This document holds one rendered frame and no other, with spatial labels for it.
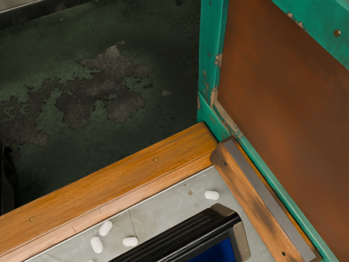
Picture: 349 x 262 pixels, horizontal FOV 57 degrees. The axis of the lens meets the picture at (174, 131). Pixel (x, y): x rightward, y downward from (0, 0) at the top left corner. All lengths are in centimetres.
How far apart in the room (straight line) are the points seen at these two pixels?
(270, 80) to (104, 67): 164
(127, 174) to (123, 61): 137
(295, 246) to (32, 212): 57
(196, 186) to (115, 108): 115
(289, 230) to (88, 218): 43
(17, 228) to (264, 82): 61
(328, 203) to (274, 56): 25
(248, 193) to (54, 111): 147
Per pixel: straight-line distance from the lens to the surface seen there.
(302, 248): 67
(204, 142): 83
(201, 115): 87
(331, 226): 62
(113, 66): 208
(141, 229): 77
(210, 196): 77
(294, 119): 54
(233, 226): 39
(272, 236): 69
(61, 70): 216
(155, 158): 81
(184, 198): 79
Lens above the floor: 148
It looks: 58 degrees down
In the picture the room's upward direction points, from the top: 4 degrees counter-clockwise
